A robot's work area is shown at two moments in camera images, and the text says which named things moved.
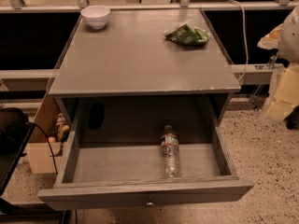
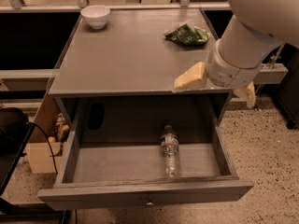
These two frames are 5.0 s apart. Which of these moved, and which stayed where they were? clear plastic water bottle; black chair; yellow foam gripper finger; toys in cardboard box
Moved: yellow foam gripper finger
Stayed: black chair; clear plastic water bottle; toys in cardboard box
